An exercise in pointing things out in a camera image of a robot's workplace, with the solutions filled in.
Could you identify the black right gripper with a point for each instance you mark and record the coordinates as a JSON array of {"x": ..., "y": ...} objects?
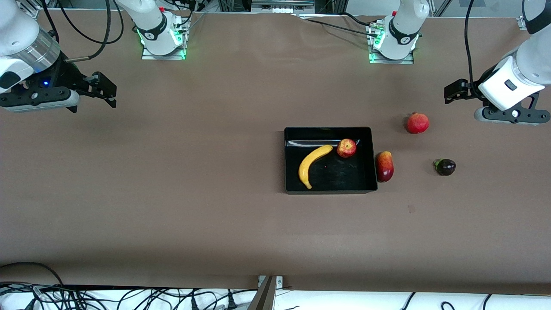
[{"x": 69, "y": 74}]

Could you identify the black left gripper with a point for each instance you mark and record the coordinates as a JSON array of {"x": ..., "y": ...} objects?
[{"x": 472, "y": 89}]

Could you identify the red yellow apple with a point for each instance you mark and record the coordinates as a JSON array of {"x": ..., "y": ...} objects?
[{"x": 346, "y": 148}]

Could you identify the black rectangular plastic tray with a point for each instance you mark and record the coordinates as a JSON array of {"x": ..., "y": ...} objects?
[{"x": 340, "y": 176}]

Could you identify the yellow banana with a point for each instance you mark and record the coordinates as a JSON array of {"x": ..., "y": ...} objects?
[{"x": 310, "y": 161}]

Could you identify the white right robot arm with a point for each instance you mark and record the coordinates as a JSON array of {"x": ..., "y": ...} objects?
[{"x": 155, "y": 19}]

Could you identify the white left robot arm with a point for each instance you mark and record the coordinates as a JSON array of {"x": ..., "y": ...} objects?
[{"x": 533, "y": 56}]

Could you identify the red pomegranate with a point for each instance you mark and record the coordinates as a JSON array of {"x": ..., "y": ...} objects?
[{"x": 417, "y": 123}]

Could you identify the dark purple mangosteen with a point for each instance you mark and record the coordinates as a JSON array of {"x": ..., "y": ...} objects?
[{"x": 446, "y": 167}]

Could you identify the red yellow mango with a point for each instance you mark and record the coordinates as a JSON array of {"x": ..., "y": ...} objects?
[{"x": 384, "y": 168}]

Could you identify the grey power strip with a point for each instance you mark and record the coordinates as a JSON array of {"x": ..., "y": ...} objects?
[{"x": 282, "y": 7}]

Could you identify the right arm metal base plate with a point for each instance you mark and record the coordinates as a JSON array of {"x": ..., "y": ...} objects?
[{"x": 148, "y": 55}]

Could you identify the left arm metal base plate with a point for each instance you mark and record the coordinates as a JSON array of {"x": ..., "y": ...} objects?
[{"x": 379, "y": 60}]

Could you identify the aluminium frame profile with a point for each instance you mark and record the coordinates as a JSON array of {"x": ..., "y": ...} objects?
[{"x": 30, "y": 7}]

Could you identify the grey metal profile bracket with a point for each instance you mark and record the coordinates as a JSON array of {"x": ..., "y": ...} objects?
[{"x": 264, "y": 297}]

